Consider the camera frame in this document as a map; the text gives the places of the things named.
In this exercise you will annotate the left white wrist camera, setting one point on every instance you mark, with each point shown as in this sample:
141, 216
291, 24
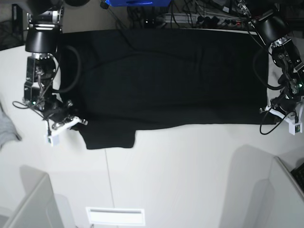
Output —
293, 119

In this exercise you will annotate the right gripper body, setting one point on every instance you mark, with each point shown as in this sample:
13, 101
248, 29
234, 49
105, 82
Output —
62, 114

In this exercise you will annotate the black T-shirt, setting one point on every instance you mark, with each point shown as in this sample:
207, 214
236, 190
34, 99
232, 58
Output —
150, 79

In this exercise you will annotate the black panel at left top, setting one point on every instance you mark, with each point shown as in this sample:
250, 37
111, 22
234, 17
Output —
17, 17

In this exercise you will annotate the grey cloth at left edge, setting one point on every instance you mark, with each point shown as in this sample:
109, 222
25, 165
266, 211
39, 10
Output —
8, 130

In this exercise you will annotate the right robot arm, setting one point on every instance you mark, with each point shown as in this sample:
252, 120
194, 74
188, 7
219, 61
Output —
42, 42

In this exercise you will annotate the blue box at top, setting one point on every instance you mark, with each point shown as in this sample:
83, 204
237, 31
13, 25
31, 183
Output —
140, 3

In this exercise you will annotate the black keyboard at right edge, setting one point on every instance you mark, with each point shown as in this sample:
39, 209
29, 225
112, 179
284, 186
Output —
298, 174

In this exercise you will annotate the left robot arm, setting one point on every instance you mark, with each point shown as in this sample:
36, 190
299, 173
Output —
273, 31

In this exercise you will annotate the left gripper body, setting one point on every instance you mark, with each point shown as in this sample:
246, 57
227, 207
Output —
283, 105

